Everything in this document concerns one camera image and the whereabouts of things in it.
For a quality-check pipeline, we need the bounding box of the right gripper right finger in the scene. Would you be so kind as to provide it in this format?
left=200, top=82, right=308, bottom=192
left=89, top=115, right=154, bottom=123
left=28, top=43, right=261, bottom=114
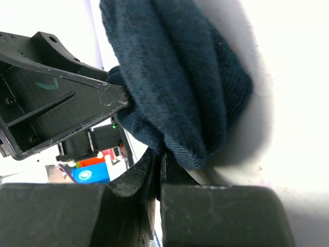
left=156, top=152, right=199, bottom=201

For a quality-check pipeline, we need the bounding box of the navy blue sock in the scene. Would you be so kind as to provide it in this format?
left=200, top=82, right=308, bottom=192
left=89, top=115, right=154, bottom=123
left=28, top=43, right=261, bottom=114
left=100, top=1, right=252, bottom=170

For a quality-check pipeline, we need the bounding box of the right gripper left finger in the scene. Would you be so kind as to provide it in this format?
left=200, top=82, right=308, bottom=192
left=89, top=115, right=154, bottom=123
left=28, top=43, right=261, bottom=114
left=109, top=148, right=156, bottom=239

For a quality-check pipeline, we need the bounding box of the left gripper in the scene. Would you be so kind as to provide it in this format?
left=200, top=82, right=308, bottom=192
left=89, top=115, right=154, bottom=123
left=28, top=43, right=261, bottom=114
left=1, top=32, right=128, bottom=160

